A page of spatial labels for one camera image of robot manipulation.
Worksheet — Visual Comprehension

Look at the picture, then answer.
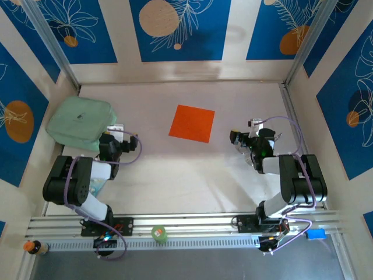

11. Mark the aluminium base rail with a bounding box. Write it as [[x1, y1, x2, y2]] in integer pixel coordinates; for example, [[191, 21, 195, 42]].
[[25, 210, 348, 239]]

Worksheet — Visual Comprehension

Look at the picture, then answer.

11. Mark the teal printed wrapper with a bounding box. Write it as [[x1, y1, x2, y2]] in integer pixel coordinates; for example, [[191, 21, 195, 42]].
[[89, 177, 106, 197]]

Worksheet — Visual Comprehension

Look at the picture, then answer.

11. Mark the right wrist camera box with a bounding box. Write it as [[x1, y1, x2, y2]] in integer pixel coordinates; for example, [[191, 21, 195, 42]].
[[247, 118, 265, 138]]

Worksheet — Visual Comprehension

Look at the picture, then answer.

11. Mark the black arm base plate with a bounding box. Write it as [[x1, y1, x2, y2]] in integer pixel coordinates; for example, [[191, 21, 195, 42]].
[[236, 214, 289, 234], [80, 217, 135, 237]]

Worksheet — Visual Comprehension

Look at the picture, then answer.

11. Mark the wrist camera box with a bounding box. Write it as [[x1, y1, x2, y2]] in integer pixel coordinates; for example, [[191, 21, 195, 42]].
[[247, 118, 265, 138], [107, 123, 125, 138]]

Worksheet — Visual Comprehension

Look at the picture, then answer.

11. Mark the green can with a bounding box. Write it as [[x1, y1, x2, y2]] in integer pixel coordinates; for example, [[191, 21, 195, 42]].
[[150, 225, 168, 244]]

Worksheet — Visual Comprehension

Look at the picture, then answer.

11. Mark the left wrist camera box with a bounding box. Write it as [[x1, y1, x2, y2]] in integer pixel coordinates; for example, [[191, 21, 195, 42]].
[[107, 123, 125, 138]]

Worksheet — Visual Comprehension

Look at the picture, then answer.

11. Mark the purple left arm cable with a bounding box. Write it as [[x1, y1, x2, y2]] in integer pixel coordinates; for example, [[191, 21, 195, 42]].
[[64, 130, 143, 261]]

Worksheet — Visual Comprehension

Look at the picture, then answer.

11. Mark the blue box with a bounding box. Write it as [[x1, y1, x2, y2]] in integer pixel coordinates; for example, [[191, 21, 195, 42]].
[[304, 229, 326, 242]]

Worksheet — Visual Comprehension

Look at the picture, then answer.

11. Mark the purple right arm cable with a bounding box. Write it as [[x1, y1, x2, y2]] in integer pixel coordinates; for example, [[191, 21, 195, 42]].
[[252, 115, 321, 257]]

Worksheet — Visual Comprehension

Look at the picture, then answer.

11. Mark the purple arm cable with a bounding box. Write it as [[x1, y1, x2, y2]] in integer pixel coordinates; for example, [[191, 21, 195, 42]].
[[64, 130, 143, 261], [252, 115, 321, 257]]

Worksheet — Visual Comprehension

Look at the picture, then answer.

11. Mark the aluminium frame post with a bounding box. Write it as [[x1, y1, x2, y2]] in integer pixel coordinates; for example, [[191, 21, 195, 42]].
[[284, 0, 342, 88], [22, 0, 82, 92]]

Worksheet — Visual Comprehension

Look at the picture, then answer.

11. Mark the orange capped bottle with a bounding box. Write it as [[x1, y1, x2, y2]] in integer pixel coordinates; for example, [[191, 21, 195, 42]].
[[23, 239, 50, 257]]

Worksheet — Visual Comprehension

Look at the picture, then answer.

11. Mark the mint green zipper pouch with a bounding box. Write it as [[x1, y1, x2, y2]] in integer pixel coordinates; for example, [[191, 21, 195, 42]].
[[46, 96, 118, 152]]

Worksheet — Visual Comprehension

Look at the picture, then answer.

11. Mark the slotted cable tray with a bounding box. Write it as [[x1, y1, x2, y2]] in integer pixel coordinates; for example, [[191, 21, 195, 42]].
[[46, 235, 261, 252]]

